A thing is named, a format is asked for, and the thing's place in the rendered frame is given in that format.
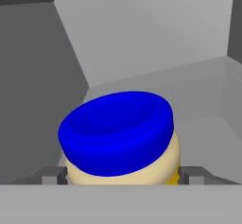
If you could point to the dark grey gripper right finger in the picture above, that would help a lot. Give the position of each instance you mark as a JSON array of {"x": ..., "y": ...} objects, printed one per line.
[{"x": 193, "y": 175}]

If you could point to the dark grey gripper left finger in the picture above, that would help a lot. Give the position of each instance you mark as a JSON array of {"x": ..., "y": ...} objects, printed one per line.
[{"x": 52, "y": 175}]

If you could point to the blue-lidded cream mayonnaise jar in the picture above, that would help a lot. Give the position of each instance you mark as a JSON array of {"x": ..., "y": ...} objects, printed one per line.
[{"x": 116, "y": 133}]

